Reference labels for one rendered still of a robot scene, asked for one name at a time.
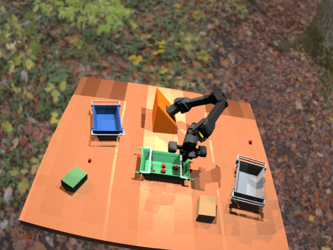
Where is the green box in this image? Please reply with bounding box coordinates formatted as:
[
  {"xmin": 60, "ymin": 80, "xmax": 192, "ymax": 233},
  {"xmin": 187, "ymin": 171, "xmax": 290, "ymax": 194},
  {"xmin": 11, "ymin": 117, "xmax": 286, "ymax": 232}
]
[{"xmin": 61, "ymin": 166, "xmax": 87, "ymax": 193}]

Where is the blue plastic tray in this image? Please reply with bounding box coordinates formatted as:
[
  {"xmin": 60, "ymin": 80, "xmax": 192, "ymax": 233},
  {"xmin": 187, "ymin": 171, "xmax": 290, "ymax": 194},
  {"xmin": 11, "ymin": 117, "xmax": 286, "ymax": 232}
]
[{"xmin": 91, "ymin": 101, "xmax": 125, "ymax": 136}]

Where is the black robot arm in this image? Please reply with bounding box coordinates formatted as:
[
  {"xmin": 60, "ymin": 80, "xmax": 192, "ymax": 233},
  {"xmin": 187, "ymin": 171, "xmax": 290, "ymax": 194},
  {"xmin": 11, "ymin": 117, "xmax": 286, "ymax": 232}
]
[{"xmin": 166, "ymin": 88, "xmax": 228, "ymax": 160}]

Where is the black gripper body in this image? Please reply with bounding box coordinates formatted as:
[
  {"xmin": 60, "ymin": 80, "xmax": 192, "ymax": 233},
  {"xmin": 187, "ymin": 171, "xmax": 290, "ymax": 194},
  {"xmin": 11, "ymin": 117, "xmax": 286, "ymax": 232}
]
[{"xmin": 168, "ymin": 141, "xmax": 207, "ymax": 158}]

